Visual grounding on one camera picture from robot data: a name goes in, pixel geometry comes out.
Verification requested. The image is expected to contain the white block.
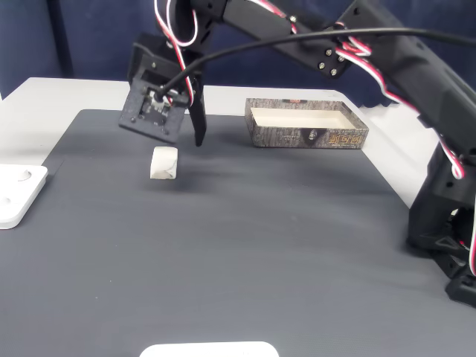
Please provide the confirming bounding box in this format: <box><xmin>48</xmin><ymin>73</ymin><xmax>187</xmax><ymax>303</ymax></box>
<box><xmin>149</xmin><ymin>146</ymin><xmax>180</xmax><ymax>181</ymax></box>

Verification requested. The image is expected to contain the bark-print cardboard box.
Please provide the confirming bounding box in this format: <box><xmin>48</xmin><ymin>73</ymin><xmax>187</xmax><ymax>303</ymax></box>
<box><xmin>244</xmin><ymin>97</ymin><xmax>370</xmax><ymax>150</ymax></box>

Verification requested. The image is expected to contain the blue curtain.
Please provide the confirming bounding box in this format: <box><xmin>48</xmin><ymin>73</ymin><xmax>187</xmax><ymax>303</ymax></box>
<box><xmin>0</xmin><ymin>0</ymin><xmax>476</xmax><ymax>109</ymax></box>

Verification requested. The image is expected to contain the grey table mat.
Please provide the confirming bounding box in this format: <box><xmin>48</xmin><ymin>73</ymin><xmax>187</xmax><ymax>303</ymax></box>
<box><xmin>0</xmin><ymin>108</ymin><xmax>476</xmax><ymax>357</ymax></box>

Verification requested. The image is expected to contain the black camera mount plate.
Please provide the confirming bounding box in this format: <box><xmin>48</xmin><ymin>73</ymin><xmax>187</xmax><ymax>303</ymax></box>
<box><xmin>118</xmin><ymin>68</ymin><xmax>187</xmax><ymax>145</ymax></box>

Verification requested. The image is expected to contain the red white servo cable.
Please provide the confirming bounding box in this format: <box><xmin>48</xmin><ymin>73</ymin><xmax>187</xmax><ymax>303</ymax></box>
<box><xmin>154</xmin><ymin>0</ymin><xmax>199</xmax><ymax>107</ymax></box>
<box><xmin>323</xmin><ymin>21</ymin><xmax>466</xmax><ymax>180</ymax></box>
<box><xmin>468</xmin><ymin>193</ymin><xmax>476</xmax><ymax>278</ymax></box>

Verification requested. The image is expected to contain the black camera cable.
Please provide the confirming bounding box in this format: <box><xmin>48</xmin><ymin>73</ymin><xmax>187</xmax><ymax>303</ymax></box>
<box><xmin>159</xmin><ymin>28</ymin><xmax>476</xmax><ymax>94</ymax></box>

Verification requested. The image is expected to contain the white camera stand base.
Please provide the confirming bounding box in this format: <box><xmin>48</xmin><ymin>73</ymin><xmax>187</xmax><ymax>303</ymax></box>
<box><xmin>139</xmin><ymin>341</ymin><xmax>280</xmax><ymax>357</ymax></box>
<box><xmin>0</xmin><ymin>164</ymin><xmax>49</xmax><ymax>231</ymax></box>

